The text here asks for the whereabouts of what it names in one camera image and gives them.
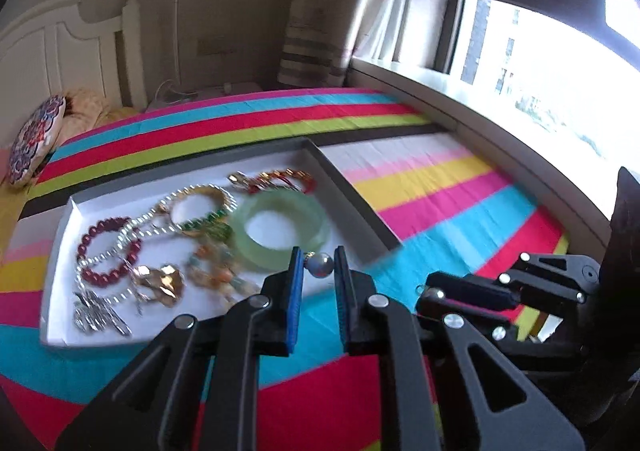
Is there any pearl necklace with pendant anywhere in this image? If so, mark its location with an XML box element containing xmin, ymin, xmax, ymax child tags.
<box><xmin>72</xmin><ymin>182</ymin><xmax>239</xmax><ymax>307</ymax></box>

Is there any gold bangle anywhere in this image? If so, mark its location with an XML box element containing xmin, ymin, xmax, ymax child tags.
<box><xmin>155</xmin><ymin>184</ymin><xmax>238</xmax><ymax>241</ymax></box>

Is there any gold hoop keyring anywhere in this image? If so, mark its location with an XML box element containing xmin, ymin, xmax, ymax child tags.
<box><xmin>132</xmin><ymin>263</ymin><xmax>184</xmax><ymax>308</ymax></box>

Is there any beige striped curtain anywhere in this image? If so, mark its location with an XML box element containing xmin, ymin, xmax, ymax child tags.
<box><xmin>276</xmin><ymin>0</ymin><xmax>457</xmax><ymax>90</ymax></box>

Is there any dark red bead bracelet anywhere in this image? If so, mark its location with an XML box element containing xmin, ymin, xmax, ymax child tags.
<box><xmin>75</xmin><ymin>216</ymin><xmax>144</xmax><ymax>288</ymax></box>

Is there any beige plush pillow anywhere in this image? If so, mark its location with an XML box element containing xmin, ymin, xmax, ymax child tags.
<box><xmin>63</xmin><ymin>88</ymin><xmax>111</xmax><ymax>136</ymax></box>

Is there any green jade bangle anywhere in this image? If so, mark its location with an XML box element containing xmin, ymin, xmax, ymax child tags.
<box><xmin>229</xmin><ymin>189</ymin><xmax>330</xmax><ymax>270</ymax></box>

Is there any yellow floral bed sheet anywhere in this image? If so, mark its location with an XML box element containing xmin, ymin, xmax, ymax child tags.
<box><xmin>0</xmin><ymin>106</ymin><xmax>141</xmax><ymax>252</ymax></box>

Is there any multicolour stone bead bracelet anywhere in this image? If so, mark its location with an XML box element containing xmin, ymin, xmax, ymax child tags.
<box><xmin>186</xmin><ymin>239</ymin><xmax>262</xmax><ymax>305</ymax></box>

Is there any dark framed window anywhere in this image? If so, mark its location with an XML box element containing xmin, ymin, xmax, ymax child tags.
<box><xmin>434</xmin><ymin>0</ymin><xmax>639</xmax><ymax>140</ymax></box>

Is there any white jewelry tray box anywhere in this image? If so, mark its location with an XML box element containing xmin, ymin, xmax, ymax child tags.
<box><xmin>39</xmin><ymin>138</ymin><xmax>399</xmax><ymax>349</ymax></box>

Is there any white bedside table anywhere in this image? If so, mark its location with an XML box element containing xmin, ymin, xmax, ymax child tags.
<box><xmin>145</xmin><ymin>81</ymin><xmax>262</xmax><ymax>112</ymax></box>

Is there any white wooden headboard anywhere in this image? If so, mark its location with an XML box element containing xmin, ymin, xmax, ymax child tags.
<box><xmin>1</xmin><ymin>0</ymin><xmax>149</xmax><ymax>147</ymax></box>

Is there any single pearl earring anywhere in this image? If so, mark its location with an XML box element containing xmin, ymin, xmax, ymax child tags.
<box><xmin>304</xmin><ymin>252</ymin><xmax>334</xmax><ymax>279</ymax></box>

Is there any red gold charm bracelet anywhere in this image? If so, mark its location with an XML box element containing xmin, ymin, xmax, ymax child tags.
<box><xmin>226</xmin><ymin>167</ymin><xmax>317</xmax><ymax>197</ymax></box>

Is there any silver filigree brooch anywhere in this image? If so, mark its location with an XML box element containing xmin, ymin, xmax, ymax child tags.
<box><xmin>73</xmin><ymin>291</ymin><xmax>132</xmax><ymax>337</ymax></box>

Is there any round patterned cushion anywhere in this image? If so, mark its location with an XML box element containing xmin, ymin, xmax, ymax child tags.
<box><xmin>6</xmin><ymin>95</ymin><xmax>66</xmax><ymax>188</ymax></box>

